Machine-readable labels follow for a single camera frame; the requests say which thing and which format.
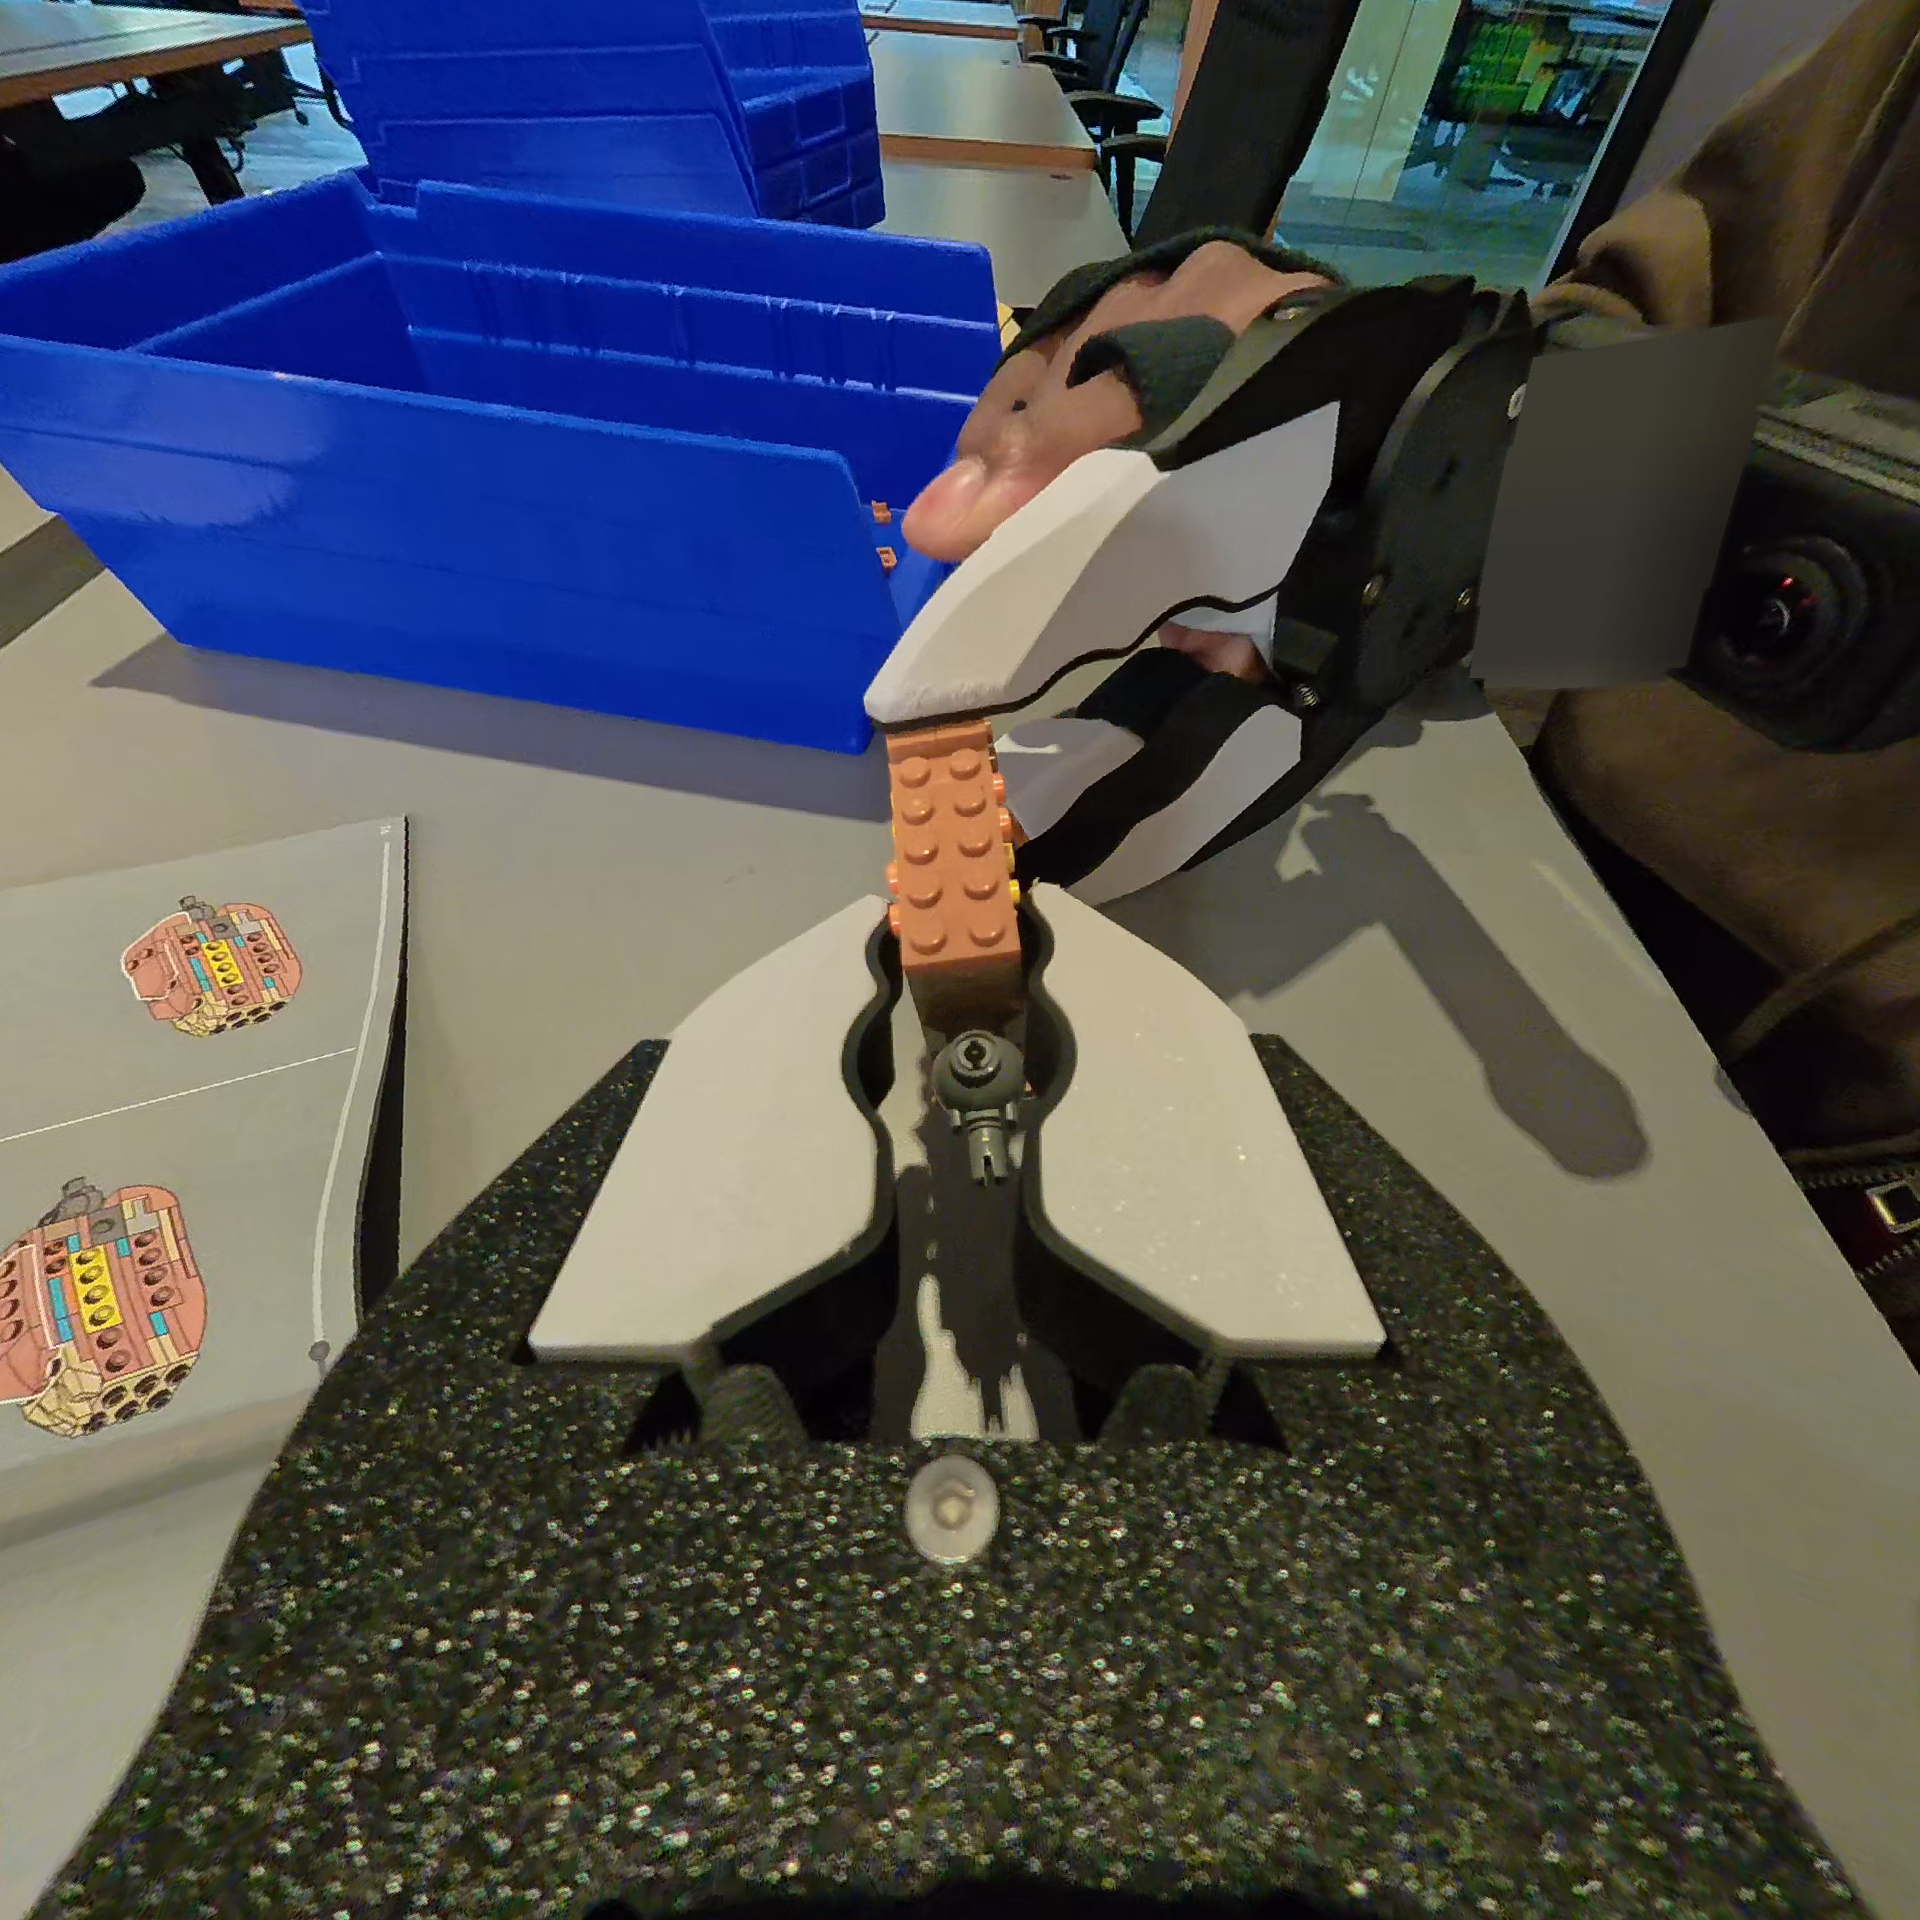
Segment blue plastic bin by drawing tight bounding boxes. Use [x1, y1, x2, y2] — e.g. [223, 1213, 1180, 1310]
[0, 169, 1002, 754]

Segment wooden office table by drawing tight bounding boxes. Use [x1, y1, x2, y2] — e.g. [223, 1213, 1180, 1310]
[0, 0, 313, 110]

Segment stacked blue plastic bins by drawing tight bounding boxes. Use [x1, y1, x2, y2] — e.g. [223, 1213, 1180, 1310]
[298, 0, 889, 231]

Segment brown toy brick model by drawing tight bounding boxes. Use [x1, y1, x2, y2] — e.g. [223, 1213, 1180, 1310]
[884, 719, 1038, 1191]

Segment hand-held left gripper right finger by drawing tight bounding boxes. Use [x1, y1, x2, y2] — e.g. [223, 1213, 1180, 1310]
[1024, 884, 1387, 1362]

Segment person's right hand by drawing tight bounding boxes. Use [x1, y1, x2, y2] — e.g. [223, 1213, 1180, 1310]
[904, 238, 1328, 567]

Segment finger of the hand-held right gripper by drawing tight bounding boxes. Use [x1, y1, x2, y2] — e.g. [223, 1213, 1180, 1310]
[1070, 704, 1306, 912]
[865, 401, 1347, 735]

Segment person's right forearm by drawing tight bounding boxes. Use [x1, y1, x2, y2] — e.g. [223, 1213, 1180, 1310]
[1536, 0, 1920, 338]

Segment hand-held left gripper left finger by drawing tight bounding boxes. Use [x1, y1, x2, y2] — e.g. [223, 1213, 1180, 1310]
[527, 895, 895, 1366]

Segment grey office desk wooden edge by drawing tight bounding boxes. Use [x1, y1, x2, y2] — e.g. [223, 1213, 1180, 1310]
[867, 26, 1135, 269]

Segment grey instruction booklet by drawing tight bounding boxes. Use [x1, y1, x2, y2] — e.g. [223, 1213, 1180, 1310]
[0, 816, 412, 1519]

